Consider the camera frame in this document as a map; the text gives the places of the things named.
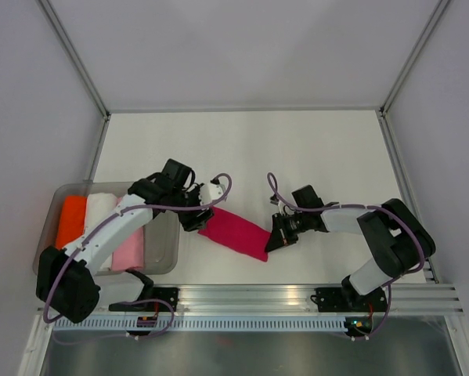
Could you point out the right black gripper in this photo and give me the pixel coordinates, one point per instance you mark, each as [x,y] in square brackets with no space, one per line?
[279,236]

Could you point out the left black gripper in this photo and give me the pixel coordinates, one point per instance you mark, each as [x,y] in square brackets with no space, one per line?
[191,222]

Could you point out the magenta t shirt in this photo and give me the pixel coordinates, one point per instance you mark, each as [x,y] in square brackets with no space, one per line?
[237,234]

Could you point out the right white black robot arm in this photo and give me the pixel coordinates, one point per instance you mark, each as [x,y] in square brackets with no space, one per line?
[397,241]

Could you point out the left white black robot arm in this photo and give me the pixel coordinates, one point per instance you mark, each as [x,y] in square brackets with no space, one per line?
[65,276]

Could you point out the clear plastic bin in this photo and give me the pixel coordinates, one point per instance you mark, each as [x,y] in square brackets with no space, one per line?
[161,236]

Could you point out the pink rolled t shirt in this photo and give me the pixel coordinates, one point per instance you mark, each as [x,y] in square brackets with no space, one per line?
[130,253]

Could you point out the white rolled t shirt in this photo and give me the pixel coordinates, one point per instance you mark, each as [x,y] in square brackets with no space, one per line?
[98,207]

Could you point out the orange rolled t shirt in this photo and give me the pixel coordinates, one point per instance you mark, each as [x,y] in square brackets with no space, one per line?
[72,220]

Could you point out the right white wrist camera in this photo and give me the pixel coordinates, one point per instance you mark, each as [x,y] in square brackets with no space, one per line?
[275,200]

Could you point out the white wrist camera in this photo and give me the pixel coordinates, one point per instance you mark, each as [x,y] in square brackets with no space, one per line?
[275,200]
[210,192]

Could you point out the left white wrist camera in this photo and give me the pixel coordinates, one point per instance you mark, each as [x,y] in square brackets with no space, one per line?
[210,192]

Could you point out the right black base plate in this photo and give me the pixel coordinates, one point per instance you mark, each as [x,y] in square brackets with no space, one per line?
[335,300]

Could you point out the right aluminium frame post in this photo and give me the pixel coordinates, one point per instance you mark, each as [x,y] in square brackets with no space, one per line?
[435,18]

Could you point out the aluminium frame post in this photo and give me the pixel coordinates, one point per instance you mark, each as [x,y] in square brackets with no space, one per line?
[435,18]
[73,56]

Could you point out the aluminium mounting rail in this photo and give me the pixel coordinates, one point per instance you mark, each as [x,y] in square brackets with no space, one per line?
[281,299]

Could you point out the white slotted cable duct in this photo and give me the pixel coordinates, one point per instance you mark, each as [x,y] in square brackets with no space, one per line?
[208,323]

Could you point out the left aluminium frame post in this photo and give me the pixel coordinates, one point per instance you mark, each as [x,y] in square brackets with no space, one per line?
[73,56]

